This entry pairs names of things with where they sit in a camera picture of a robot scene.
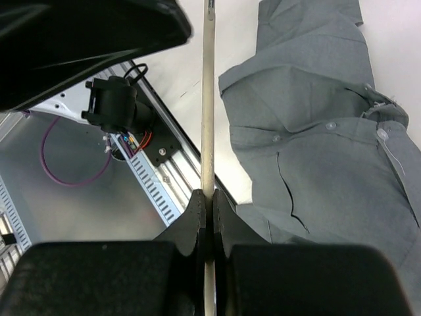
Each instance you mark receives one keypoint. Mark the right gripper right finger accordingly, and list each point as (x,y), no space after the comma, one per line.
(255,277)

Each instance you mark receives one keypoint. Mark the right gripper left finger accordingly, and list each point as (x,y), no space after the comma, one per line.
(163,276)

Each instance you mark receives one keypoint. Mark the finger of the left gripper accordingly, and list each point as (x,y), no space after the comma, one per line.
(49,46)

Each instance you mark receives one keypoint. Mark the grey button shirt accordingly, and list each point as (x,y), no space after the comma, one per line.
(329,157)

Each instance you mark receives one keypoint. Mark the cream plastic hanger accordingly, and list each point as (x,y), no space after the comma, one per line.
(207,150)

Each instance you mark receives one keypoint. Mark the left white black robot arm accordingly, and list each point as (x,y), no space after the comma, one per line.
(112,104)

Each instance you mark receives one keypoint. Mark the white slotted cable duct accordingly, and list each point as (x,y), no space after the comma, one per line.
(51,212)

